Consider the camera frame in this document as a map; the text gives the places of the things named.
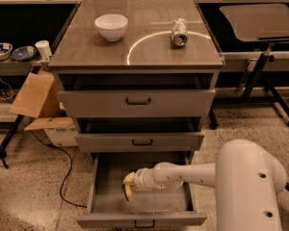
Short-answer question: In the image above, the grey drawer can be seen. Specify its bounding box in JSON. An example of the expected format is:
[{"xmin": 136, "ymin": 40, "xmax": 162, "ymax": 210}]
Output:
[
  {"xmin": 59, "ymin": 90, "xmax": 215, "ymax": 117},
  {"xmin": 75, "ymin": 132, "xmax": 204, "ymax": 152},
  {"xmin": 77, "ymin": 152, "xmax": 206, "ymax": 229}
]

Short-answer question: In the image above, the black power cable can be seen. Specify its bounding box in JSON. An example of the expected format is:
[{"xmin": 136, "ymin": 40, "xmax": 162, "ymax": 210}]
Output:
[{"xmin": 20, "ymin": 122, "xmax": 88, "ymax": 209}]

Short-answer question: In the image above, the grey drawer cabinet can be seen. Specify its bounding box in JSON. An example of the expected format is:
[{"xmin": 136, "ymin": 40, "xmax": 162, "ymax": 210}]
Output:
[{"xmin": 47, "ymin": 0, "xmax": 225, "ymax": 166}]

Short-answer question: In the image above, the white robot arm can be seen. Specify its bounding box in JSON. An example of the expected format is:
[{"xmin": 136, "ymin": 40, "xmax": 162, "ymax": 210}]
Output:
[{"xmin": 122, "ymin": 139, "xmax": 287, "ymax": 231}]

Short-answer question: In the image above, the blue patterned bowl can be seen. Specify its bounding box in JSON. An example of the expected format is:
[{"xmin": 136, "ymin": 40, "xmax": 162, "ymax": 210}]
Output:
[{"xmin": 0, "ymin": 42, "xmax": 13, "ymax": 61}]

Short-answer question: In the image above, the dark blue plate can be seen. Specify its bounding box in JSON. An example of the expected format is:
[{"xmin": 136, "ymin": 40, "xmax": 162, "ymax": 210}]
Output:
[{"xmin": 12, "ymin": 46, "xmax": 37, "ymax": 62}]

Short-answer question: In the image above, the white paper cup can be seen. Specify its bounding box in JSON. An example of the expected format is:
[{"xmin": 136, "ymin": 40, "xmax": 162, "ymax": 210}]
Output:
[{"xmin": 35, "ymin": 40, "xmax": 52, "ymax": 61}]

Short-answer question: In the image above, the black tripod stand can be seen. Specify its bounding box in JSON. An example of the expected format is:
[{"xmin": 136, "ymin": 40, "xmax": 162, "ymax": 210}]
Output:
[{"xmin": 0, "ymin": 64, "xmax": 42, "ymax": 169}]

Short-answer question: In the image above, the brown cardboard box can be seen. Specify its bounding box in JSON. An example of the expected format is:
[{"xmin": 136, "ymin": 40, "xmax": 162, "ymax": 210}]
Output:
[{"xmin": 9, "ymin": 70, "xmax": 77, "ymax": 147}]

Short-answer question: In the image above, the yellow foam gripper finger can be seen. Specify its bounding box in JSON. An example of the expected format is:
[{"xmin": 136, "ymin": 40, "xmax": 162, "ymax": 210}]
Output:
[{"xmin": 122, "ymin": 172, "xmax": 135, "ymax": 185}]

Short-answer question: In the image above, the grey bottom drawer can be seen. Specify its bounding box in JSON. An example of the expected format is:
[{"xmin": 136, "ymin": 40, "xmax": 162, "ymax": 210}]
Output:
[{"xmin": 77, "ymin": 152, "xmax": 206, "ymax": 229}]

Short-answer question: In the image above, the grey middle drawer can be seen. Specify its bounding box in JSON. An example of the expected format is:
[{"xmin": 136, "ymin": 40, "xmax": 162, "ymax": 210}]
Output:
[{"xmin": 75, "ymin": 132, "xmax": 204, "ymax": 152}]

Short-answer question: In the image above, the yellow sponge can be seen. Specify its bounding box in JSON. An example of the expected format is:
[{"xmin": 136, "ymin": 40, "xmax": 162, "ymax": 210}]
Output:
[{"xmin": 123, "ymin": 185, "xmax": 133, "ymax": 201}]

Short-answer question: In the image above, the grey left side shelf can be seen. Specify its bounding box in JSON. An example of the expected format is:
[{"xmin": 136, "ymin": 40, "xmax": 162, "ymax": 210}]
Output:
[{"xmin": 0, "ymin": 59, "xmax": 49, "ymax": 77}]

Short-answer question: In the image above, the crushed silver can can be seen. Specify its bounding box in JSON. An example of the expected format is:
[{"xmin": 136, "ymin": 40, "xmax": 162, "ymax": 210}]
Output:
[{"xmin": 171, "ymin": 18, "xmax": 188, "ymax": 47}]

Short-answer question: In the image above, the white ceramic bowl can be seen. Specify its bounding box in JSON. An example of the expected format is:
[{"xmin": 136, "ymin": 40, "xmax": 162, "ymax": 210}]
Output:
[{"xmin": 94, "ymin": 14, "xmax": 128, "ymax": 41}]

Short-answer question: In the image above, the grey top drawer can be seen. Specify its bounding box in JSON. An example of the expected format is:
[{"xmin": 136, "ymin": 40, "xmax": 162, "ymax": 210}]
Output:
[{"xmin": 59, "ymin": 90, "xmax": 215, "ymax": 117}]

